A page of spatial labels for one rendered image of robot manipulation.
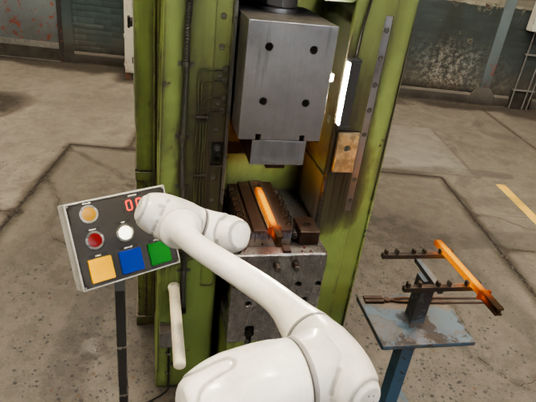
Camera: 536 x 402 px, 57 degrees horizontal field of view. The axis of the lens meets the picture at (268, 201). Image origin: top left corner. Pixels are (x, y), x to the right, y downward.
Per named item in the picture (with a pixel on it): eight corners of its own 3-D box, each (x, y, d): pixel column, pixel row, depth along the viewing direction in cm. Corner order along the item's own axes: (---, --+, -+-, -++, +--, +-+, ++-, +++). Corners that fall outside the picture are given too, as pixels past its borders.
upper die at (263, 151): (302, 165, 182) (306, 141, 177) (249, 164, 177) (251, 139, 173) (277, 125, 218) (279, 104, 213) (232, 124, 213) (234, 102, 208)
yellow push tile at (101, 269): (116, 277, 159) (111, 254, 159) (92, 284, 155) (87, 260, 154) (114, 276, 161) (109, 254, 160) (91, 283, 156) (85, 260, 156)
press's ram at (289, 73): (341, 142, 181) (364, 28, 162) (238, 139, 172) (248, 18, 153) (309, 105, 216) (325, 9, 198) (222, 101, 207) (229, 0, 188)
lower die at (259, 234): (289, 246, 199) (293, 227, 195) (240, 246, 194) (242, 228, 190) (268, 196, 234) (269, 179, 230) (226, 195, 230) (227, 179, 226)
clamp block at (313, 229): (318, 245, 201) (321, 231, 198) (298, 245, 199) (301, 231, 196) (309, 229, 212) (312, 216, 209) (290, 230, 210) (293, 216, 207)
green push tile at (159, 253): (172, 260, 170) (167, 239, 170) (152, 266, 166) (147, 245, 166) (170, 260, 172) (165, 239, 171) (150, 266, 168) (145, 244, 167)
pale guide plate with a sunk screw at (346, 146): (352, 172, 202) (360, 133, 194) (332, 172, 200) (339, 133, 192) (350, 171, 204) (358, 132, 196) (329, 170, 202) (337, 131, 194)
